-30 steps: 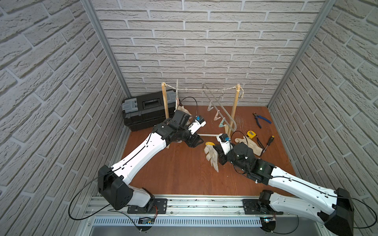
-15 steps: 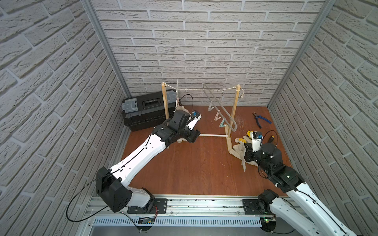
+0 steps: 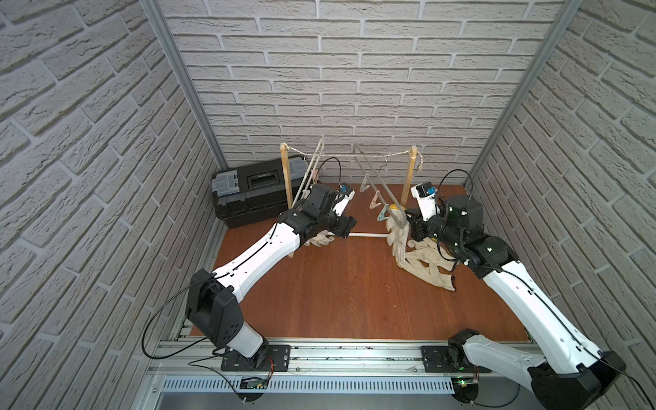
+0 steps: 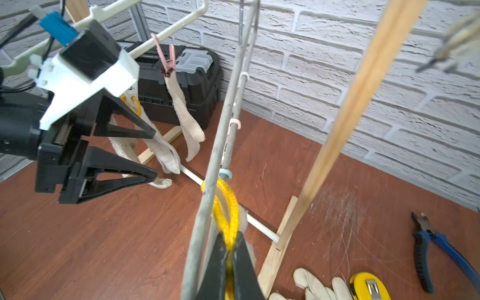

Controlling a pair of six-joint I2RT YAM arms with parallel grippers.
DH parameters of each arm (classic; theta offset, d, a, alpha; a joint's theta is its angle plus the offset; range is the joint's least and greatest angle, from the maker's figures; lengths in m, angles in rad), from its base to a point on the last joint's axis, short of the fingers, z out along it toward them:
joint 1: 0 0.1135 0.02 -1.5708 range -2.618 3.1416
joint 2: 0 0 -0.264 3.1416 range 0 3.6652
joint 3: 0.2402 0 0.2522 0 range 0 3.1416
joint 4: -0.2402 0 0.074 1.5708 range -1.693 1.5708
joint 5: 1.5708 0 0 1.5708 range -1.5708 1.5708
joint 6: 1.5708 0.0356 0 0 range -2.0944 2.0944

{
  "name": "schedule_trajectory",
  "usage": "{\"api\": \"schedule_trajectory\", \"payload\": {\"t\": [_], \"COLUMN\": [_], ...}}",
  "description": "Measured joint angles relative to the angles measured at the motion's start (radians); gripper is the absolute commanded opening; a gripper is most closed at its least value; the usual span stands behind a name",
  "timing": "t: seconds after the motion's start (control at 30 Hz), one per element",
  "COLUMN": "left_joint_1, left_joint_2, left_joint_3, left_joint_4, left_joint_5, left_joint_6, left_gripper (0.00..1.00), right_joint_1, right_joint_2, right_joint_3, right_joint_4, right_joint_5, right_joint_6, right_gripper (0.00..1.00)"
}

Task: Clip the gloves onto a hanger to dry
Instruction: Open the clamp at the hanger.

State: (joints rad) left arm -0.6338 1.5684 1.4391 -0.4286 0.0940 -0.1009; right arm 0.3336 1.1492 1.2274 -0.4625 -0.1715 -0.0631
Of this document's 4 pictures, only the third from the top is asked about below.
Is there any white glove yellow cuff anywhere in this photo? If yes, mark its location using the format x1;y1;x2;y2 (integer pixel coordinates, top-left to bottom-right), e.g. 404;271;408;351
304;230;335;247

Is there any grey clip hanger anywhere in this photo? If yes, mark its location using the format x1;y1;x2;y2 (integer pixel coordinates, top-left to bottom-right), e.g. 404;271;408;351
352;142;406;222

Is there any white clip hanger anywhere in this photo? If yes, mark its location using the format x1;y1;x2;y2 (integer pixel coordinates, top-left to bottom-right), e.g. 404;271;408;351
292;137;325;205

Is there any cream glove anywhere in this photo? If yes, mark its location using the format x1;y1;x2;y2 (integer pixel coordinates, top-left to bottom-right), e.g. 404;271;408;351
385;205;410;266
393;237;455;291

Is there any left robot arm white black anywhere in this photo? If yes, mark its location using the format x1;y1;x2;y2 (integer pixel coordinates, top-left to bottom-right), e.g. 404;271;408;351
186;184;356;369

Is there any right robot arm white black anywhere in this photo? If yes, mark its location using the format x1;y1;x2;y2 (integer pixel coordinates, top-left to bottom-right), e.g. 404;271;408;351
406;183;626;409

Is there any black plastic toolbox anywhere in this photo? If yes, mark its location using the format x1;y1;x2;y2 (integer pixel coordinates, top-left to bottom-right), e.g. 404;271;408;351
212;158;289;229

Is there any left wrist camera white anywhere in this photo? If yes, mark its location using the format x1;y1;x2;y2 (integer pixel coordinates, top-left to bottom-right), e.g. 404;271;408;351
332;184;355;216

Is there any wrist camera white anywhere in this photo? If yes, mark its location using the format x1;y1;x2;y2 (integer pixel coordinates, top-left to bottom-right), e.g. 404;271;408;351
332;184;355;216
410;182;439;221

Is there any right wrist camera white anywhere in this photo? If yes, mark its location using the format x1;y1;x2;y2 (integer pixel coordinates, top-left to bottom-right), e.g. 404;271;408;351
410;182;439;221

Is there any wooden drying rack frame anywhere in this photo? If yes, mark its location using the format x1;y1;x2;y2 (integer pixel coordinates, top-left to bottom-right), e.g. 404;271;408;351
262;138;423;261

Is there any aluminium rail base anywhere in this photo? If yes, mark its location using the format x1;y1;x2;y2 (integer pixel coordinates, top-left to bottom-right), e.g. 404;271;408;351
128;338;542;409

